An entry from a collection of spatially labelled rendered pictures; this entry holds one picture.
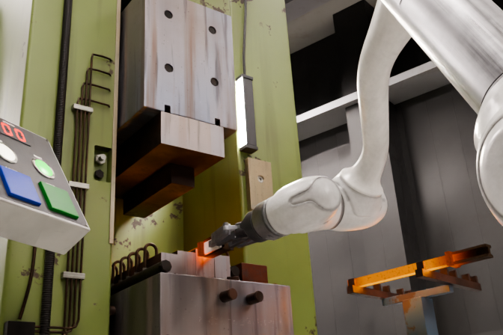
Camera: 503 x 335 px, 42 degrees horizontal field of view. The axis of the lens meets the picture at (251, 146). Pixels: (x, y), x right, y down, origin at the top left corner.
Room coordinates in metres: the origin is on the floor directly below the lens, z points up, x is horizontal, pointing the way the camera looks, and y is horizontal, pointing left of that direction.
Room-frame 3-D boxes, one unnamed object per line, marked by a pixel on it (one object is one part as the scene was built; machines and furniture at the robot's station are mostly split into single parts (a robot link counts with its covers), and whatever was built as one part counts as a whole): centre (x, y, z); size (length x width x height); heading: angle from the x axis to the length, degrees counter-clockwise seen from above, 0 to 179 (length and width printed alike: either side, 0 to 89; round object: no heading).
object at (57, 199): (1.20, 0.39, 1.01); 0.07 x 0.05 x 0.07; 153
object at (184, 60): (1.76, 0.25, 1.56); 0.42 x 0.39 x 0.40; 38
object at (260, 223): (1.36, -0.04, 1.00); 0.09 x 0.06 x 0.09; 128
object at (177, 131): (1.74, 0.28, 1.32); 0.42 x 0.20 x 0.10; 38
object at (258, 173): (1.87, -0.02, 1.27); 0.09 x 0.02 x 0.17; 128
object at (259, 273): (1.73, 0.05, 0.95); 0.12 x 0.09 x 0.07; 38
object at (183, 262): (1.74, 0.28, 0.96); 0.42 x 0.20 x 0.09; 38
